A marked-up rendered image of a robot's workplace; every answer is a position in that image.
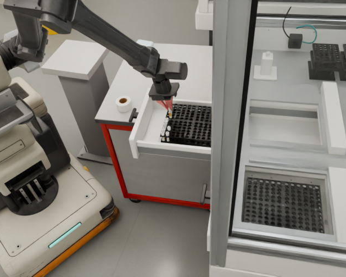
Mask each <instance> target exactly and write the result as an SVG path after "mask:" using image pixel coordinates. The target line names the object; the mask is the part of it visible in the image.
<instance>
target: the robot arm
mask: <svg viewBox="0 0 346 277"><path fill-rule="evenodd" d="M3 7H4V9H7V10H11V11H12V14H13V17H14V20H15V23H16V27H17V29H18V34H17V35H16V36H14V37H11V38H10V40H7V41H5V42H3V43H1V44H0V45H2V44H4V45H5V46H6V47H7V49H8V50H9V52H10V53H11V55H12V56H13V58H14V60H15V62H16V66H13V68H15V67H18V66H19V65H21V64H23V63H25V62H28V61H31V62H37V63H41V62H42V61H43V58H44V56H45V53H44V50H45V47H46V45H47V44H48V39H47V37H48V32H49V31H48V30H47V29H46V28H44V27H43V26H42V25H44V26H45V27H47V28H49V29H51V30H53V31H55V32H56V33H58V34H70V33H71V29H75V30H77V31H78V32H80V33H82V34H83V35H85V36H87V37H88V38H90V39H92V40H94V41H95V42H97V43H99V44H100V45H102V46H103V47H105V48H107V49H108V50H110V51H112V52H113V53H115V54H117V55H118V56H120V57H121V58H123V59H124V60H126V61H127V62H128V64H129V65H130V66H132V67H133V69H135V70H137V71H138V72H140V73H141V74H142V75H143V76H145V77H147V78H152V80H153V84H152V86H151V88H150V91H149V94H148V96H149V98H150V97H151V98H152V101H156V102H158V103H159V104H161V105H162V106H163V107H164V108H166V109H167V110H169V108H170V110H172V101H173V97H174V96H175V97H176V96H177V91H178V89H179V87H180V84H179V82H170V80H169V79H172V80H186V78H187V74H188V66H187V63H184V62H173V61H169V60H168V59H161V58H160V54H159V53H158V51H157V50H156V49H155V48H154V47H151V46H145V45H141V44H139V43H137V42H135V41H134V40H132V39H130V38H129V37H128V36H126V35H125V34H123V33H122V32H121V31H119V30H118V29H116V28H115V27H113V26H112V25H110V24H109V23H108V22H106V21H105V20H104V19H102V18H101V17H99V16H98V15H97V14H95V13H94V12H93V11H91V10H90V9H89V8H88V7H86V6H85V5H84V3H83V2H82V0H4V2H3ZM164 101H165V103H166V104H165V103H164Z"/></svg>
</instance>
